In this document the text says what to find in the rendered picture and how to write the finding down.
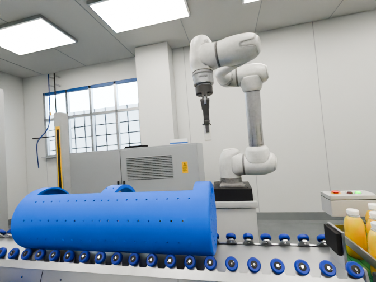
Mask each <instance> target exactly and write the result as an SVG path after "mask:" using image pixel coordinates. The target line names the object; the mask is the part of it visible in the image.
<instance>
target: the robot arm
mask: <svg viewBox="0 0 376 282"><path fill-rule="evenodd" d="M260 52H261V40H260V37H259V36H258V35H256V34H254V33H250V32H247V33H242V34H237V35H233V36H230V37H227V38H225V39H222V40H220V41H217V42H213V43H212V41H211V40H210V39H209V38H208V37H207V36H206V35H198V36H196V37H194V38H193V39H192V41H191V44H190V67H191V70H192V77H193V81H194V87H195V92H196V96H197V97H202V99H200V103H201V109H202V110H203V117H204V123H203V124H202V125H203V126H204V139H205V141H211V140H212V135H211V127H210V126H211V124H210V120H209V102H210V100H209V98H208V96H211V95H212V94H213V86H212V85H213V84H214V78H213V71H214V70H216V71H215V77H216V79H217V82H218V83H219V84H220V85H221V86H223V87H226V88H228V87H241V89H242V91H243V93H245V106H246V119H247V131H248V144H249V146H248V147H247V148H246V152H245V154H243V153H240V151H239V150H238V149H236V148H229V149H224V150H223V151H222V153H221V155H220V160H219V169H220V180H217V181H214V185H219V186H220V187H246V184H244V183H243V182H242V177H241V176H242V175H266V174H269V173H272V172H274V171H275V170H276V167H277V157H276V156H275V155H274V154H273V153H270V152H269V149H268V147H267V146H266V145H264V138H263V129H262V115H261V114H262V112H261V98H260V90H261V89H262V84H263V83H265V82H266V81H267V80H268V78H269V73H268V69H267V65H264V64H261V63H252V64H246V63H248V62H249V61H251V60H253V59H255V58H256V57H257V56H258V55H259V53H260ZM244 64H246V65H244Z"/></svg>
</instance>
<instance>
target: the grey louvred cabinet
mask: <svg viewBox="0 0 376 282"><path fill-rule="evenodd" d="M69 157H70V179H71V191H72V194H93V193H101V192H102V191H103V190H104V189H105V188H107V187H108V186H110V185H125V184H127V185H130V186H131V187H133V189H134V190H135V192H147V191H183V190H193V188H194V184H195V182H197V181H205V172H204V158H203V144H202V143H186V144H173V145H159V146H152V147H139V148H125V149H112V150H105V151H91V152H78V153H70V154H69Z"/></svg>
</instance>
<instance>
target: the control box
mask: <svg viewBox="0 0 376 282"><path fill-rule="evenodd" d="M349 191H352V194H348V193H347V191H340V192H339V193H338V194H334V193H333V192H331V191H321V202H322V210H323V211H324V212H326V213H327V214H329V215H330V216H332V217H346V214H347V212H346V209H348V208H352V209H357V210H358V211H359V215H360V217H365V214H366V211H367V210H368V208H369V207H368V203H376V194H374V193H371V192H368V191H365V190H349ZM355 191H360V192H361V194H357V193H355Z"/></svg>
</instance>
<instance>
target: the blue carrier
mask: <svg viewBox="0 0 376 282"><path fill-rule="evenodd" d="M119 191H121V192H119ZM138 220H139V221H138ZM182 220H183V221H184V222H183V221H182ZM11 234H12V237H13V239H14V241H15V242H16V243H17V244H18V245H19V246H21V247H23V248H31V249H42V248H43V249H45V250H56V249H57V250H73V251H97V252H100V251H104V252H124V253H133V252H136V253H155V254H166V255H168V254H173V255H193V256H209V255H211V256H214V255H215V253H216V250H217V213H216V204H215V195H214V188H213V184H212V182H211V181H197V182H195V184H194V188H193V190H183V191H147V192H135V190H134V189H133V187H131V186H130V185H127V184H125V185H110V186H108V187H107V188H105V189H104V190H103V191H102V192H101V193H93V194H69V193H68V192H67V191H66V190H65V189H62V188H59V187H45V188H40V189H37V190H35V191H33V192H31V193H29V194H28V195H27V196H25V197H24V198H23V199H22V200H21V201H20V203H19V204H18V206H17V207H16V209H15V211H14V213H13V216H12V219H11Z"/></svg>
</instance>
